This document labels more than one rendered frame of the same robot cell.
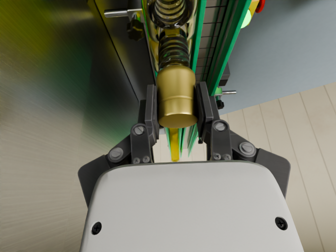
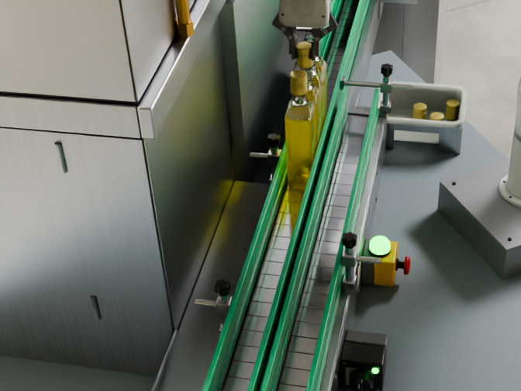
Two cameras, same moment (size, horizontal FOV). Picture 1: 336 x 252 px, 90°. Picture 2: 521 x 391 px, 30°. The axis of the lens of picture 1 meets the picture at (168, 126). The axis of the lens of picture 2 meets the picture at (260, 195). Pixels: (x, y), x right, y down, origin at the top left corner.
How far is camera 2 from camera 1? 2.11 m
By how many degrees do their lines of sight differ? 118
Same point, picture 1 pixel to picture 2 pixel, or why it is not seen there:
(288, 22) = (472, 320)
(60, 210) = (237, 25)
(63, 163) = (239, 43)
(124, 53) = (224, 230)
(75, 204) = (212, 45)
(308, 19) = (502, 321)
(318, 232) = not seen: outside the picture
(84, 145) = (216, 84)
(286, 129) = not seen: outside the picture
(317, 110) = not seen: outside the picture
